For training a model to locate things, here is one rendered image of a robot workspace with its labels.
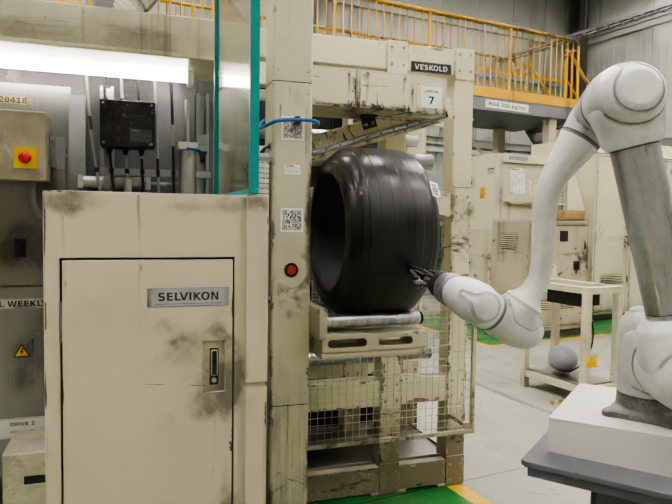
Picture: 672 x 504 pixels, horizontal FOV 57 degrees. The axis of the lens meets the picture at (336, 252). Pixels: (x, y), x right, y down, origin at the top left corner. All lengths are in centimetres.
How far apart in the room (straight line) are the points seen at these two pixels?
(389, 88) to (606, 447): 145
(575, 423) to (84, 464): 111
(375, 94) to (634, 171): 119
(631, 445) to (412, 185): 93
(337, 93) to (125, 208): 131
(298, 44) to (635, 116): 107
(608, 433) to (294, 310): 97
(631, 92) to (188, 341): 99
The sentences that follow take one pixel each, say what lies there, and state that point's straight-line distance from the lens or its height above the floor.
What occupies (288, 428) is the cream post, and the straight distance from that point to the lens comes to 208.
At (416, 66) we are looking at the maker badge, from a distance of 282.
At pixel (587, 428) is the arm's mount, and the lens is 166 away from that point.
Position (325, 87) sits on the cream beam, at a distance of 231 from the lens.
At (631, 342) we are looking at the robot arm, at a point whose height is 94.
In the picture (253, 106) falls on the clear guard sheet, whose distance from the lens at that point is 121.
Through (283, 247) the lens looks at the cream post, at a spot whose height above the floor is 113.
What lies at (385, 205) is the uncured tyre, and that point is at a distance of 186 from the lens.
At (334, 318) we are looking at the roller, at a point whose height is 91.
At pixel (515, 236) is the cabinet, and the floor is 108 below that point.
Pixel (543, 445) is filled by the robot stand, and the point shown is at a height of 65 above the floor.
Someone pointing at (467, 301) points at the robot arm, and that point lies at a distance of 152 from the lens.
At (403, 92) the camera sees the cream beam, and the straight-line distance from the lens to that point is 242.
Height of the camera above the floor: 122
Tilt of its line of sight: 3 degrees down
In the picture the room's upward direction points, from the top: 1 degrees clockwise
